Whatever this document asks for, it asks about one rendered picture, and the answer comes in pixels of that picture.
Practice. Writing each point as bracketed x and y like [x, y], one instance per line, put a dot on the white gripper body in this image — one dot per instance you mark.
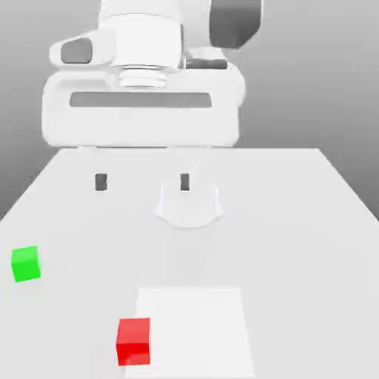
[139, 127]

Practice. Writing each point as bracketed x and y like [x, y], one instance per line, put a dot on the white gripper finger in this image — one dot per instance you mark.
[184, 182]
[100, 182]

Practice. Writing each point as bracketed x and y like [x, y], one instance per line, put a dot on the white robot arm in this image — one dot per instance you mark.
[148, 35]

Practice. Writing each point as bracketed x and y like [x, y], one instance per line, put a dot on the small green cube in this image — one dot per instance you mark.
[26, 265]

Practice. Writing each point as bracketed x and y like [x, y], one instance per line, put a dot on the small red cube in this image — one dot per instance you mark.
[133, 340]

